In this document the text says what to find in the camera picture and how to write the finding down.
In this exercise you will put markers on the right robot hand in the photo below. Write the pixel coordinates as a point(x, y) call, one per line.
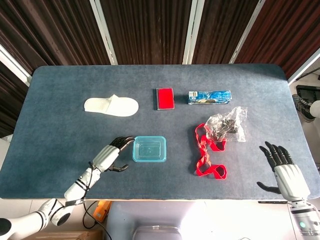
point(291, 180)

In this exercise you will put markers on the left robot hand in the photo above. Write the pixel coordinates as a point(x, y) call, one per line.
point(106, 157)

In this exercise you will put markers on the teal container lid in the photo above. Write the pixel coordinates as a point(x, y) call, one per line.
point(136, 150)

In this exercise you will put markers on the clear plastic container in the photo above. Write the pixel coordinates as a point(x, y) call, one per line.
point(150, 151)

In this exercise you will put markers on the white disposable slipper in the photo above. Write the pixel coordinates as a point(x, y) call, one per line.
point(117, 108)

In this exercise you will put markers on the orange device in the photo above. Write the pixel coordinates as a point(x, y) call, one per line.
point(101, 211)

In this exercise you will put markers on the grey sneaker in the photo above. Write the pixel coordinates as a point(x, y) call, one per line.
point(301, 107)

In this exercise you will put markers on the white round object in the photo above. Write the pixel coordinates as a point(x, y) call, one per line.
point(315, 110)

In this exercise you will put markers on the red ink pad case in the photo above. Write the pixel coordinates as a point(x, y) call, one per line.
point(165, 98)

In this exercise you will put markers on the clear crumpled plastic bag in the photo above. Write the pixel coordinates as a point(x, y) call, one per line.
point(227, 125)

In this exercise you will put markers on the blue felt table cover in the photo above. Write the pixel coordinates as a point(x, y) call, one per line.
point(75, 75)

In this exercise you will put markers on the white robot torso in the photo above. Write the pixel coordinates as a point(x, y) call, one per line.
point(200, 220)

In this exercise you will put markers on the blue snack package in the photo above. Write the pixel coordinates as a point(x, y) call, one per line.
point(210, 97)

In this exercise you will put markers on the white partition post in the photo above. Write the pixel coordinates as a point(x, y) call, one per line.
point(103, 32)
point(193, 32)
point(246, 32)
point(12, 65)
point(306, 66)

